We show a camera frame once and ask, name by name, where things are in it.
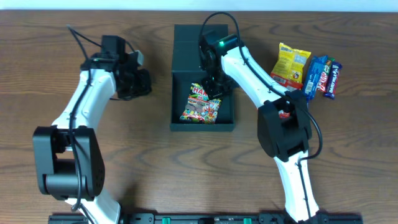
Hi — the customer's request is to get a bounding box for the Haribo candy bag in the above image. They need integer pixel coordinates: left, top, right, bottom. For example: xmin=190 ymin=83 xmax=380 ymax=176
xmin=179 ymin=83 xmax=222 ymax=124

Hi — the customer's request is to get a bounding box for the dark green box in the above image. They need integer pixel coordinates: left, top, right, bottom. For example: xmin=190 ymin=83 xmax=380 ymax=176
xmin=170 ymin=24 xmax=235 ymax=132

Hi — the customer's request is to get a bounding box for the yellow snack bag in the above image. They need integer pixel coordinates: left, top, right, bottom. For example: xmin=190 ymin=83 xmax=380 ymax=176
xmin=271 ymin=42 xmax=311 ymax=83

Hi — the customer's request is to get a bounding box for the red snack bag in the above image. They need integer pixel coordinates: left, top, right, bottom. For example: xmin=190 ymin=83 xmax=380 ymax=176
xmin=271 ymin=73 xmax=303 ymax=119

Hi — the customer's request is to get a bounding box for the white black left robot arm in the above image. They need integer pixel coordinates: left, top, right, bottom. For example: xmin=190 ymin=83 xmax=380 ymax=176
xmin=32 ymin=35 xmax=152 ymax=223

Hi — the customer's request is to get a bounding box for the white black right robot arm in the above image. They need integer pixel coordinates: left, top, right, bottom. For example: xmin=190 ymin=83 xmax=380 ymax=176
xmin=198 ymin=31 xmax=319 ymax=223

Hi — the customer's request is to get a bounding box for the blue wrapped biscuit bar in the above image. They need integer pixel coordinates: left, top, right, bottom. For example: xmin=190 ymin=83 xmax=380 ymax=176
xmin=302 ymin=55 xmax=328 ymax=101

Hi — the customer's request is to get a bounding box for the red KitKat bar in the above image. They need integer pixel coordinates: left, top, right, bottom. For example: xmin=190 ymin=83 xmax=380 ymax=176
xmin=317 ymin=59 xmax=332 ymax=93

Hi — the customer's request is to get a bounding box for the purple Dairy Milk bar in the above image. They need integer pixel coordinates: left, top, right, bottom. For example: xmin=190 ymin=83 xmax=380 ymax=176
xmin=323 ymin=61 xmax=342 ymax=100

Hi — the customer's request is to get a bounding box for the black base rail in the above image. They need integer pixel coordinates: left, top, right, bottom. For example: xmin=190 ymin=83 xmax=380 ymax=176
xmin=48 ymin=212 xmax=364 ymax=224

